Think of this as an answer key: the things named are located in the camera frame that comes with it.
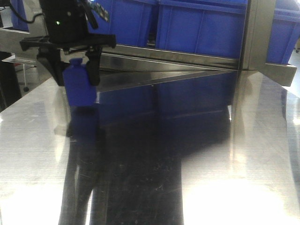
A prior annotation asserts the blue bin far right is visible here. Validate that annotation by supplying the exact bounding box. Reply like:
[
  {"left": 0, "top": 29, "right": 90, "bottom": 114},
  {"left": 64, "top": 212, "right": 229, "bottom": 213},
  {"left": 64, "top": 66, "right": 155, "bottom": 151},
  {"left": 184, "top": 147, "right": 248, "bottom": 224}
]
[{"left": 267, "top": 0, "right": 300, "bottom": 64}]

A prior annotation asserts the blue bin far left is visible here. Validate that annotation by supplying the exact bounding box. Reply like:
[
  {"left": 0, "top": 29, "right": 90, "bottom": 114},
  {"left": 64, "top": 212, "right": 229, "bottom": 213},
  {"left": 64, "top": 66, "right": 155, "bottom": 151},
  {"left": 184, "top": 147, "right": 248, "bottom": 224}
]
[{"left": 10, "top": 0, "right": 30, "bottom": 33}]

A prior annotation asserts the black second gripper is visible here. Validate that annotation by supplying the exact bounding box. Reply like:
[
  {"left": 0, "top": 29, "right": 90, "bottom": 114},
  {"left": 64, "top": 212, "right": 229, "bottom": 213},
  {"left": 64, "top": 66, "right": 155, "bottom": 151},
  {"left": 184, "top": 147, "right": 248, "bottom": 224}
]
[{"left": 20, "top": 0, "right": 116, "bottom": 86}]

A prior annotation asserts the stainless steel shelf frame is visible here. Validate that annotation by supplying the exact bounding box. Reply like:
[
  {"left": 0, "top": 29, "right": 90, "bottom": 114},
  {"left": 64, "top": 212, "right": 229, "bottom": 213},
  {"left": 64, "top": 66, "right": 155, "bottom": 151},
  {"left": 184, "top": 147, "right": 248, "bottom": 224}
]
[{"left": 0, "top": 0, "right": 297, "bottom": 88}]

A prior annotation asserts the blue plastic bin right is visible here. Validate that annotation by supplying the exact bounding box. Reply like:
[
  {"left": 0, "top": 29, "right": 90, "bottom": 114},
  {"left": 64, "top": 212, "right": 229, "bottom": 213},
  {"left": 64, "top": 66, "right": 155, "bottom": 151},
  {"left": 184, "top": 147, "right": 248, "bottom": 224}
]
[{"left": 156, "top": 0, "right": 247, "bottom": 59}]

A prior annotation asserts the blue plastic bin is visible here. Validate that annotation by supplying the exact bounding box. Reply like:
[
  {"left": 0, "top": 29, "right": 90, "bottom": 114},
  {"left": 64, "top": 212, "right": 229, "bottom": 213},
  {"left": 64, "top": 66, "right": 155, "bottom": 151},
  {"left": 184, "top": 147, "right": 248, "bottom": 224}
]
[
  {"left": 156, "top": 0, "right": 247, "bottom": 59},
  {"left": 88, "top": 0, "right": 158, "bottom": 47}
]

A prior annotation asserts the blue plastic bin left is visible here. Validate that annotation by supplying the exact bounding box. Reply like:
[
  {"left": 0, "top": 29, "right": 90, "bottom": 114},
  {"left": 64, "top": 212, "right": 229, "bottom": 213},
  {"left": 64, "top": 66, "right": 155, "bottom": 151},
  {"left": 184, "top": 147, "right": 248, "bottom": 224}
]
[{"left": 88, "top": 0, "right": 158, "bottom": 47}]

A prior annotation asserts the blue bottle-shaped part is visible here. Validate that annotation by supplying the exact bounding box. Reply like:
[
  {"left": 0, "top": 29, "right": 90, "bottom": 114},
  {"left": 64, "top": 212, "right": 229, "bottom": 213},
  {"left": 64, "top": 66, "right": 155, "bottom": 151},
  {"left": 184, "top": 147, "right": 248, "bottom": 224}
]
[{"left": 63, "top": 58, "right": 97, "bottom": 106}]

